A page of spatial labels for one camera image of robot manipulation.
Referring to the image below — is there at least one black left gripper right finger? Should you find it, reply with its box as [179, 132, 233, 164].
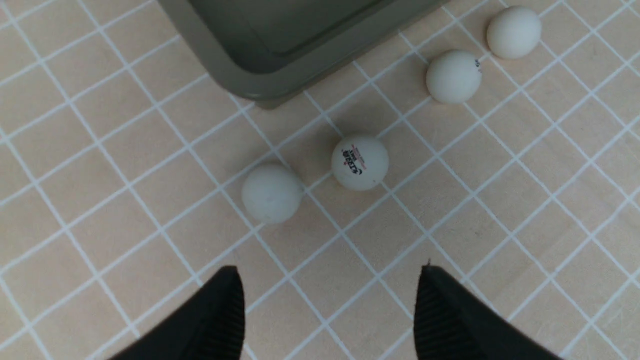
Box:
[414, 265, 559, 360]

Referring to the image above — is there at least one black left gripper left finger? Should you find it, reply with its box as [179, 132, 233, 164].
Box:
[112, 266, 246, 360]

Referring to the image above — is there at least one plain white ping-pong ball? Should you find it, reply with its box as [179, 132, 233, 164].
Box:
[241, 162, 304, 224]

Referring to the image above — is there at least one white ping-pong ball red logo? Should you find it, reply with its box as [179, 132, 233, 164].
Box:
[331, 134, 390, 192]

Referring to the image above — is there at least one white ping-pong ball small mark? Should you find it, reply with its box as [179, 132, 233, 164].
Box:
[425, 48, 483, 104]

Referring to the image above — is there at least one olive green plastic bin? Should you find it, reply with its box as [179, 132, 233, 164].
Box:
[159, 0, 443, 109]

